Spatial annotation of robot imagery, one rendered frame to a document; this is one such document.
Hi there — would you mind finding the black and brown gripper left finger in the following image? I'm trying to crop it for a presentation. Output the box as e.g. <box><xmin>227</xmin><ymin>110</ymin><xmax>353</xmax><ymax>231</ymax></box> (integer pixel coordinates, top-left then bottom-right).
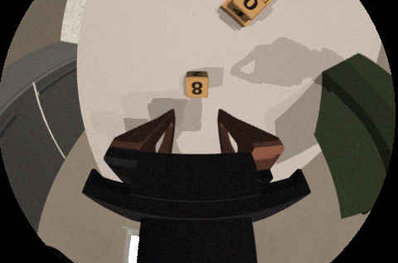
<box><xmin>109</xmin><ymin>109</ymin><xmax>176</xmax><ymax>153</ymax></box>

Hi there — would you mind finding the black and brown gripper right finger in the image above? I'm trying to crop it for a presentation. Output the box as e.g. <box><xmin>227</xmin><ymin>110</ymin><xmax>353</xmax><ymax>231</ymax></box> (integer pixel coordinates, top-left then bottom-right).
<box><xmin>217</xmin><ymin>109</ymin><xmax>284</xmax><ymax>171</ymax></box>

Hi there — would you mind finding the tan wooden number cube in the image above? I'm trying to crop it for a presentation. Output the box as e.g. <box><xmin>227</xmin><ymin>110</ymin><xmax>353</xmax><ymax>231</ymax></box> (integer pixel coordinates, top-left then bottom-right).
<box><xmin>227</xmin><ymin>0</ymin><xmax>266</xmax><ymax>21</ymax></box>
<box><xmin>186</xmin><ymin>71</ymin><xmax>209</xmax><ymax>98</ymax></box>

